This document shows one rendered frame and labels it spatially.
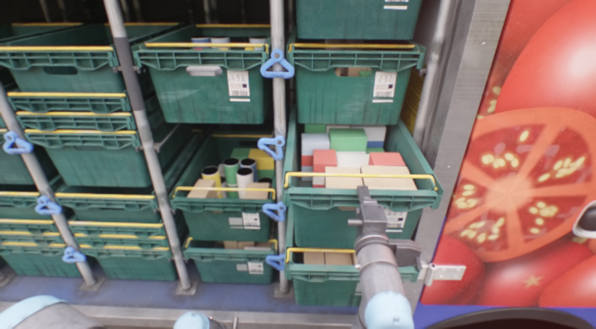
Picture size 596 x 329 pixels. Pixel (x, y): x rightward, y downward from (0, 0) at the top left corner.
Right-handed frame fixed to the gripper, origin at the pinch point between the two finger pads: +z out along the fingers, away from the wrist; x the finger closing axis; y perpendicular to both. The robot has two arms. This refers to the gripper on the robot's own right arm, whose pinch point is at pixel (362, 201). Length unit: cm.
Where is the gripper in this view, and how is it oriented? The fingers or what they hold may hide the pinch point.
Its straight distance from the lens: 77.4
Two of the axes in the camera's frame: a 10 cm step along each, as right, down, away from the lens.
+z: 0.3, -5.1, 8.6
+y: -10.0, -0.2, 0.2
